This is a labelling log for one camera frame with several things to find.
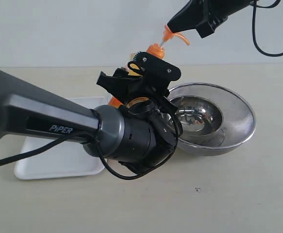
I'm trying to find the orange dish soap pump bottle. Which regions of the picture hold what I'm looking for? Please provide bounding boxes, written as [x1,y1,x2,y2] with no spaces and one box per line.
[108,24,190,108]

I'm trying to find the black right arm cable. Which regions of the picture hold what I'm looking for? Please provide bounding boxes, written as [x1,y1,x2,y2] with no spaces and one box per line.
[251,0,283,57]

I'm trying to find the white rectangular plastic tray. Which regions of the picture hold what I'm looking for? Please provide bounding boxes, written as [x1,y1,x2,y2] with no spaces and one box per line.
[14,97,108,180]

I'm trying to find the steel mesh colander basket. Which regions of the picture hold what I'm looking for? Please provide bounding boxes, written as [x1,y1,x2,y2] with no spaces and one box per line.
[168,83,256,156]

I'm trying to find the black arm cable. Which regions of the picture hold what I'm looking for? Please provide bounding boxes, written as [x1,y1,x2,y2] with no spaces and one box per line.
[251,0,283,57]
[0,106,183,181]

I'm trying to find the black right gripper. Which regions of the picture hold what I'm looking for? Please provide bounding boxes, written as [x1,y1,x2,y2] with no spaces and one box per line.
[167,0,228,38]

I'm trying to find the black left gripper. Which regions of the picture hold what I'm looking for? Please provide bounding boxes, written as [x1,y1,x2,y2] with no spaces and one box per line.
[96,68,180,174]

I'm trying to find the small stainless steel bowl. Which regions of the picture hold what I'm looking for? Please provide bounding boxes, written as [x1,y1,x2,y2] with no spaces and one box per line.
[170,96,223,144]

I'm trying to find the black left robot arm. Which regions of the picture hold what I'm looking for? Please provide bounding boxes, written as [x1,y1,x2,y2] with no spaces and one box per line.
[0,61,183,180]

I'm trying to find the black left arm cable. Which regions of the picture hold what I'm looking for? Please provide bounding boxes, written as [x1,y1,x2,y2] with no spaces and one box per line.
[0,106,183,181]

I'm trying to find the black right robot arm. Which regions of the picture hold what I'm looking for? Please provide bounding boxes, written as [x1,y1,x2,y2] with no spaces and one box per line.
[167,0,253,38]

